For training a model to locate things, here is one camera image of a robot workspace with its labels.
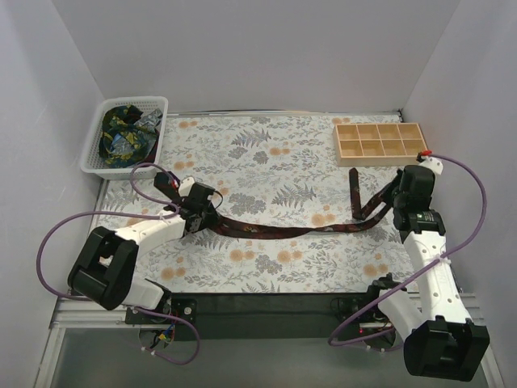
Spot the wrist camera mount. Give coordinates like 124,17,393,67
178,176,195,196
417,150,443,175

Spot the aluminium frame rail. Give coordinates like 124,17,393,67
34,293,504,388

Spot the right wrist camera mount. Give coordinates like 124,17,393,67
417,150,443,175

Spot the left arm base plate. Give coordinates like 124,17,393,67
124,297,198,325

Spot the silver blue patterned tie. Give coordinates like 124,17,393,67
133,109,162,165

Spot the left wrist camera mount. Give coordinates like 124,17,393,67
178,176,195,196

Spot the wooden compartment box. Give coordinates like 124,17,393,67
333,123,427,167

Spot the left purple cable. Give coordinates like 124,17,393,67
36,162,201,365

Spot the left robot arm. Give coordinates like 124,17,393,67
68,178,218,323

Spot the floral table mat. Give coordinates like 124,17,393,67
78,114,452,294

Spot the purple cable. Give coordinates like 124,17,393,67
36,162,201,365
327,150,487,347

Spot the dark red patterned tie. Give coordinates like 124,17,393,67
153,167,395,242

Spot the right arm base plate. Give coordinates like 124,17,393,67
330,297,388,323

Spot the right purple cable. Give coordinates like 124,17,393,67
327,150,487,347

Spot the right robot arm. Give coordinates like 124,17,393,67
365,162,490,382

